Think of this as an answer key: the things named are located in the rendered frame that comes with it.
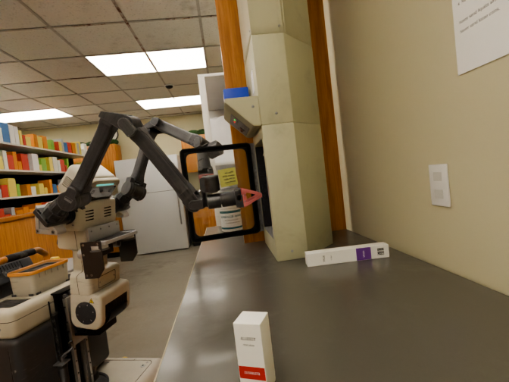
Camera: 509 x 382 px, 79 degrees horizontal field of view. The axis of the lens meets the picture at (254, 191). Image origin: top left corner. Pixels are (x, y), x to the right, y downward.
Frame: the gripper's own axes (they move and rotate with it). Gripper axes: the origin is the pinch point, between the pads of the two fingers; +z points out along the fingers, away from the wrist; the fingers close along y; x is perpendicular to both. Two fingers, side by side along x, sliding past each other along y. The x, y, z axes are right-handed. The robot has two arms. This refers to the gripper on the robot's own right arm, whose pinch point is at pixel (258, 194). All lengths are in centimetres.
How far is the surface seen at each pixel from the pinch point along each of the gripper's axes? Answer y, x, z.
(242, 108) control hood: -14.9, -30.3, -2.9
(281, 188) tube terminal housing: -14.9, -2.1, 6.7
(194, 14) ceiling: 153, -148, -18
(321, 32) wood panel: 23, -68, 41
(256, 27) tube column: -14, -56, 6
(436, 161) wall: -40, -5, 46
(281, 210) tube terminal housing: -14.9, 5.4, 5.6
